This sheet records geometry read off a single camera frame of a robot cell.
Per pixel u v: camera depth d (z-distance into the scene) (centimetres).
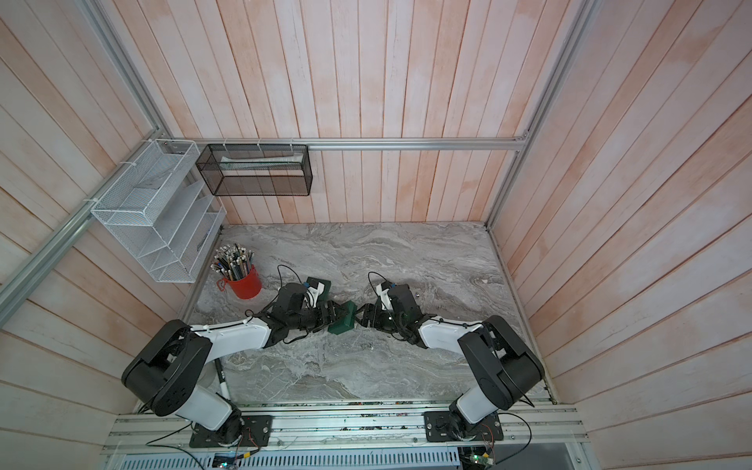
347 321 84
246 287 98
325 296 96
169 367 46
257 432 73
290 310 72
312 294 83
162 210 73
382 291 85
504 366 45
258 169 105
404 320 71
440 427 73
